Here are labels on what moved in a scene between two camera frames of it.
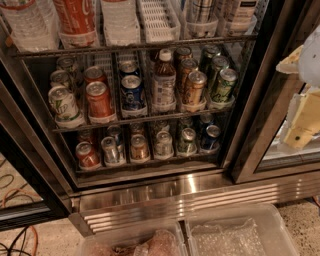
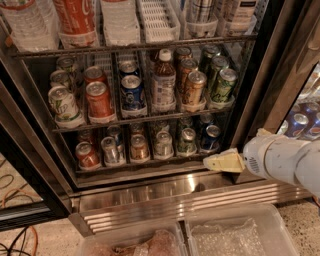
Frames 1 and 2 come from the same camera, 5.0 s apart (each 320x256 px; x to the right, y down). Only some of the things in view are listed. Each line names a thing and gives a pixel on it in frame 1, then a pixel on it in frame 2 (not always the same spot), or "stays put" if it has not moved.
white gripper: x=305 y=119 → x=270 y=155
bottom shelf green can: x=188 y=144 stays put
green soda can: x=207 y=54 stays put
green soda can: x=224 y=92 stays put
